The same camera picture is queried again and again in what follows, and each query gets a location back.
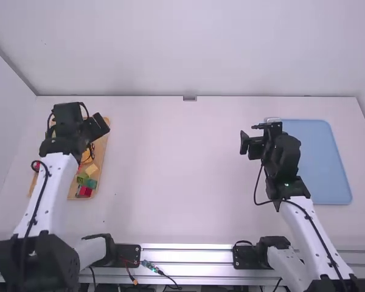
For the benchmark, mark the silver rails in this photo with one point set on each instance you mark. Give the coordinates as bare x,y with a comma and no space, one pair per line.
185,258

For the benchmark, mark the lime green toy brick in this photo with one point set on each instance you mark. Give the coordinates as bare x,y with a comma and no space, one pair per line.
82,179

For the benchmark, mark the yellow toy car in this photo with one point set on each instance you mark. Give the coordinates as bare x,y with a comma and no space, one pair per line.
86,158

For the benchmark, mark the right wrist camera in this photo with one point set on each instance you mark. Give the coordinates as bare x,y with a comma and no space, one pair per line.
272,121

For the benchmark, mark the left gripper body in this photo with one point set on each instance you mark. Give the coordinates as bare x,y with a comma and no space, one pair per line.
95,129

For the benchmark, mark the yellow toy brick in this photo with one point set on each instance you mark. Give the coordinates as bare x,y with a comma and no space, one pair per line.
92,171

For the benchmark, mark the tan tray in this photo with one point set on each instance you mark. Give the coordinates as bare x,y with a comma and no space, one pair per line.
102,158

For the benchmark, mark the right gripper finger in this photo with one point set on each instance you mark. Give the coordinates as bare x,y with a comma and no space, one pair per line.
244,142

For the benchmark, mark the red toy brick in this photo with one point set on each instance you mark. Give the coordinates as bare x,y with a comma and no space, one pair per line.
85,192
36,166

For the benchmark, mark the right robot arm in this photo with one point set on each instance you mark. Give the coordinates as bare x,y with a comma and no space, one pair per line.
295,219

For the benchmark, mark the blue mat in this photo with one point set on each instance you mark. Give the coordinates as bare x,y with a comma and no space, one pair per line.
322,158

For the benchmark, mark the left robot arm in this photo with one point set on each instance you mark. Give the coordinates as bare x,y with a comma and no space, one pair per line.
48,194

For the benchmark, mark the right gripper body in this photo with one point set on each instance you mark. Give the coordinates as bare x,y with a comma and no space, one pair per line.
258,147

